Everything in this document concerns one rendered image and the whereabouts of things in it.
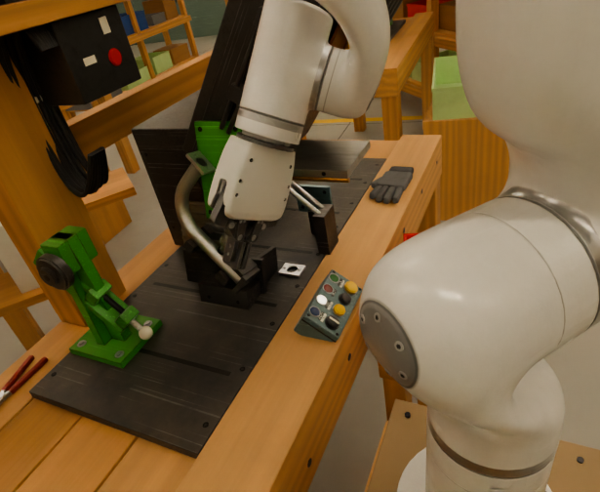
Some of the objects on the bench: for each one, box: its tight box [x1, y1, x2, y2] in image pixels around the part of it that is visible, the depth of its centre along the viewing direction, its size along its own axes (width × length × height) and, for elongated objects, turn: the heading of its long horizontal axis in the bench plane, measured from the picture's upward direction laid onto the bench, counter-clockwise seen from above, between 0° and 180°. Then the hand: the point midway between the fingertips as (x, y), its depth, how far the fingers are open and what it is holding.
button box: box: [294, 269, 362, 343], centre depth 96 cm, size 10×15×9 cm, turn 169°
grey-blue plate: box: [295, 184, 333, 234], centre depth 119 cm, size 10×2×14 cm, turn 79°
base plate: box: [29, 158, 386, 459], centre depth 124 cm, size 42×110×2 cm, turn 169°
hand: (236, 252), depth 63 cm, fingers closed
